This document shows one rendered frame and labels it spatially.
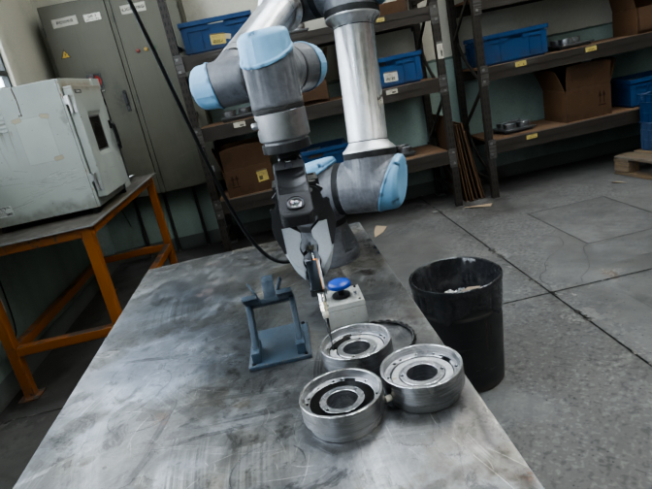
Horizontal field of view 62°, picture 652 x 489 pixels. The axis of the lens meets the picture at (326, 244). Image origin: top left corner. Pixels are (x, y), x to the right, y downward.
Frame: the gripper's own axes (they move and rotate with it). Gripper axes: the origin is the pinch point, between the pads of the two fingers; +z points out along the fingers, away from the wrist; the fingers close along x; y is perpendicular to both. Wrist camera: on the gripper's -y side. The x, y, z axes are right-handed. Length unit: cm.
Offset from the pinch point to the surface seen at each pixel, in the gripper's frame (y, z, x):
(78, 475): -18.6, 13.1, 34.7
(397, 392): -21.2, 10.0, -6.7
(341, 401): -17.7, 11.8, 0.3
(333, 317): 5.0, 10.6, -1.4
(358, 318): 5.0, 11.9, -5.5
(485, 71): 330, -5, -155
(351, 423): -24.8, 10.2, -0.4
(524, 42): 341, -19, -191
